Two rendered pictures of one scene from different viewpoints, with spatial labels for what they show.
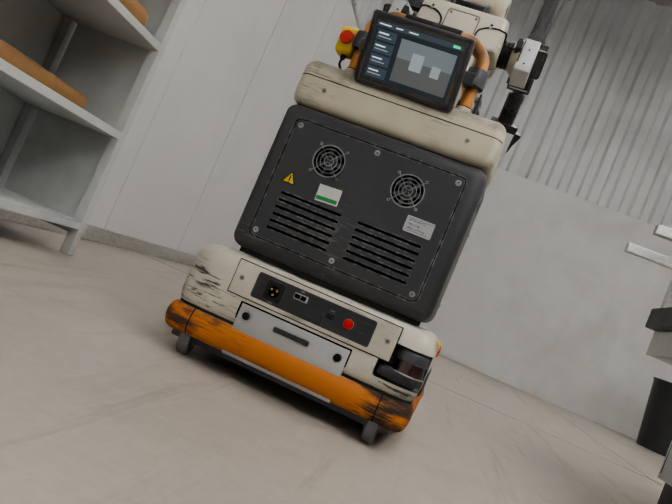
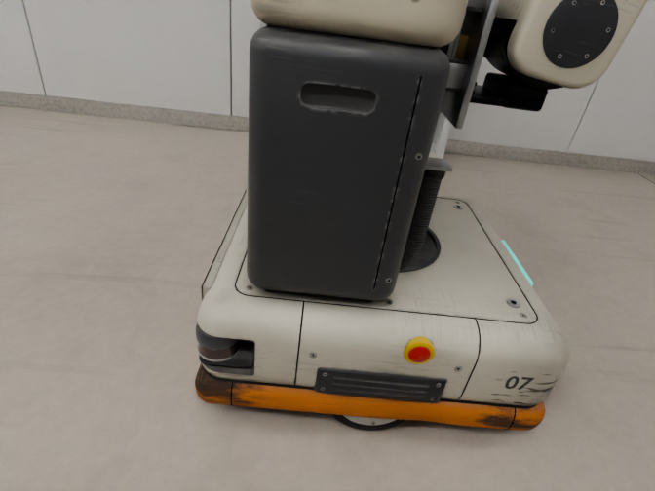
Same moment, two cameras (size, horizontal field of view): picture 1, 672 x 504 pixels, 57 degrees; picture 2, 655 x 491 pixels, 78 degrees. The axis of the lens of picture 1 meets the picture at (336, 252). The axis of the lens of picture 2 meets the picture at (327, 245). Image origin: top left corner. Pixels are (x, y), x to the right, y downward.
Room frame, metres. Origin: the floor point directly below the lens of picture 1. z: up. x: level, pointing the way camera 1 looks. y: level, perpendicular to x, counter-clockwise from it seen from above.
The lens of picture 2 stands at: (1.42, -0.79, 0.73)
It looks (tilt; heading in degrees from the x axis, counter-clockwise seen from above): 32 degrees down; 74
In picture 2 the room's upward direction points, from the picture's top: 8 degrees clockwise
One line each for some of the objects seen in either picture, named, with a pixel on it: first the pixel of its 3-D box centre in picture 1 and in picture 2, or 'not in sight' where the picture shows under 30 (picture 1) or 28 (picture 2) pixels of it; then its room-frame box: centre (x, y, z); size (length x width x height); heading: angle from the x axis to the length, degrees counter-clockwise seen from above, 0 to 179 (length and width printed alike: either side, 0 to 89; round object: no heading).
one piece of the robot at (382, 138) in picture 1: (377, 185); (358, 88); (1.65, -0.03, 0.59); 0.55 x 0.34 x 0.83; 77
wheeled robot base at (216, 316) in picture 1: (322, 333); (368, 278); (1.74, -0.05, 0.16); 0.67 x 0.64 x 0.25; 167
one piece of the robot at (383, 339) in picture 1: (313, 308); (230, 245); (1.42, 0.00, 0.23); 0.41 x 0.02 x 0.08; 77
